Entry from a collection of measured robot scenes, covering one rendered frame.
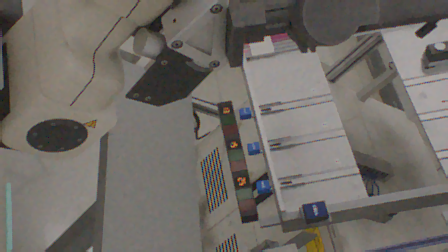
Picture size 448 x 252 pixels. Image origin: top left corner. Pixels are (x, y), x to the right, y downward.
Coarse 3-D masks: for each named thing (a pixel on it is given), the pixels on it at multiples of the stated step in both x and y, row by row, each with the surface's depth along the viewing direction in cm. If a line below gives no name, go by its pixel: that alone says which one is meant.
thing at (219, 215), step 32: (352, 96) 222; (352, 128) 209; (384, 128) 223; (416, 128) 239; (224, 160) 219; (256, 160) 205; (416, 160) 224; (224, 192) 215; (256, 192) 202; (384, 192) 198; (224, 224) 210; (256, 224) 198; (352, 224) 177; (384, 224) 187; (416, 224) 198
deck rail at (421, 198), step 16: (400, 192) 144; (416, 192) 143; (432, 192) 143; (336, 208) 143; (352, 208) 143; (368, 208) 144; (384, 208) 145; (400, 208) 146; (416, 208) 147; (288, 224) 144
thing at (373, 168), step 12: (192, 96) 217; (204, 108) 219; (216, 108) 221; (360, 156) 192; (372, 156) 197; (360, 168) 192; (372, 168) 193; (384, 168) 197; (384, 180) 200; (372, 192) 188; (384, 216) 183; (300, 240) 141
